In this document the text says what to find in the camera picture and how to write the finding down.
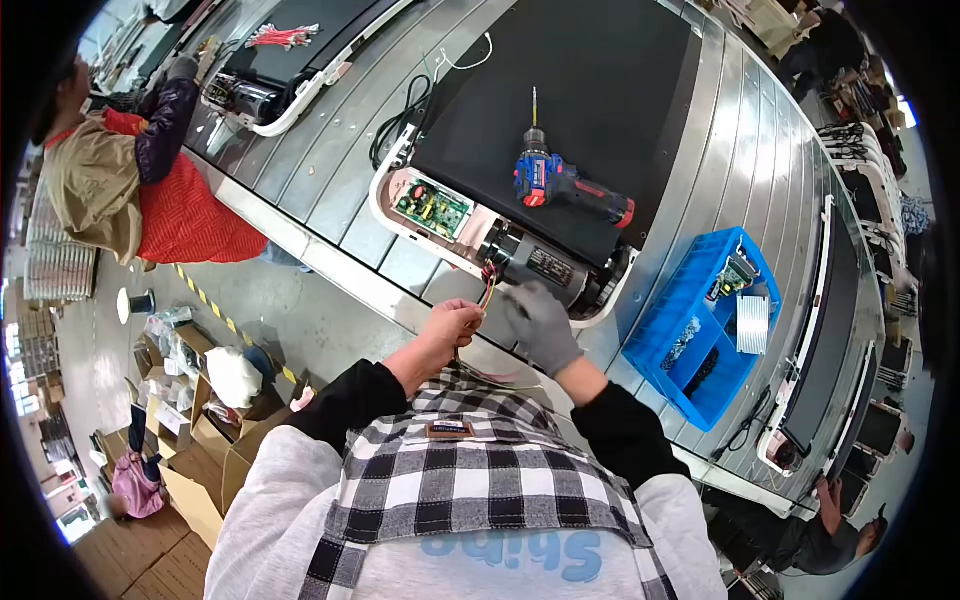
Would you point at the pile of black screws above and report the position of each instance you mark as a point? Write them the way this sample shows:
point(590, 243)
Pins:
point(703, 371)

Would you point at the person's left fingers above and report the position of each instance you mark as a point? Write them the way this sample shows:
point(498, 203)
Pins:
point(469, 311)

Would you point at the pile of cardboard boxes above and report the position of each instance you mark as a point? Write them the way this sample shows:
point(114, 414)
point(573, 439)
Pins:
point(202, 465)

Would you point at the silver finned heat sink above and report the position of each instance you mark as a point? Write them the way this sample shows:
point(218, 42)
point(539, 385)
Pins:
point(753, 324)

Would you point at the black belt white frame treadmill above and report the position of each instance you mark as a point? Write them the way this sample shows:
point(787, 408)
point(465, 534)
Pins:
point(825, 337)
point(300, 30)
point(577, 75)

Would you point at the green circuit board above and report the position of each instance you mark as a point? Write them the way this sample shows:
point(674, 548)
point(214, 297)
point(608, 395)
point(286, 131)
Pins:
point(431, 208)

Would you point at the person's body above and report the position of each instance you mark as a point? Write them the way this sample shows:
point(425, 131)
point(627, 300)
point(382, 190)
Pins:
point(465, 510)

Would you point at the person's right hand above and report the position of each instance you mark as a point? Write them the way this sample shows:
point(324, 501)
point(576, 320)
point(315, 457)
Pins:
point(544, 330)

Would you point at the person's left hand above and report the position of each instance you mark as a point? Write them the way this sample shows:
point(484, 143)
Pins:
point(450, 322)

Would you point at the blue plastic bin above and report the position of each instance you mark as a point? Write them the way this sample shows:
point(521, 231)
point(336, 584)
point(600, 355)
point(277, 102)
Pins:
point(675, 300)

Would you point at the grey electric motor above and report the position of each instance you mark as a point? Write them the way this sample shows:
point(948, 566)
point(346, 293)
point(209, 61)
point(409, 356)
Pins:
point(551, 266)

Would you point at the pile of silver screws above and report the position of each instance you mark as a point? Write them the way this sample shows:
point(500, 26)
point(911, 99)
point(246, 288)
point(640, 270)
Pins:
point(681, 343)

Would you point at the white plastic bag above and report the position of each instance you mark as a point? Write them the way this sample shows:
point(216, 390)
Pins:
point(234, 377)

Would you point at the metal slat conveyor line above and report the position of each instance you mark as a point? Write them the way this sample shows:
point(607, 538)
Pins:
point(352, 142)

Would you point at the person's right fingers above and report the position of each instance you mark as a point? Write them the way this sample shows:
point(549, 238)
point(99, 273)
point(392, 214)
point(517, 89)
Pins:
point(519, 300)

